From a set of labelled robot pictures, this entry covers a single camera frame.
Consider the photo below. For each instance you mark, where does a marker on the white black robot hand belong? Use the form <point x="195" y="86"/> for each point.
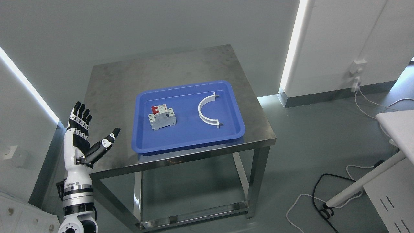
<point x="79" y="155"/>

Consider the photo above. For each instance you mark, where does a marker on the blue plastic tray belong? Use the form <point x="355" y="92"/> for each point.
<point x="189" y="132"/>

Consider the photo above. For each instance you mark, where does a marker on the white perforated cabinet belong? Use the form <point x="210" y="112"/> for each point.
<point x="392" y="194"/>

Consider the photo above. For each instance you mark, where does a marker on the grey circuit breaker red switch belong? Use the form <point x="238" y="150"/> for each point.
<point x="161" y="117"/>

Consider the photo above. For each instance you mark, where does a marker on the white box lower left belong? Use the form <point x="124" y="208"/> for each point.
<point x="17" y="216"/>

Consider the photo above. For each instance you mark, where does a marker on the white power adapter plug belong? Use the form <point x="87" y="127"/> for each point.
<point x="356" y="84"/>

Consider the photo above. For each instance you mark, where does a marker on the white wall socket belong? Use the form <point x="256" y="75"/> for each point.
<point x="357" y="66"/>

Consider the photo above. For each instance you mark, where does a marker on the white curved pipe clamp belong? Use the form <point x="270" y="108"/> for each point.
<point x="206" y="112"/>

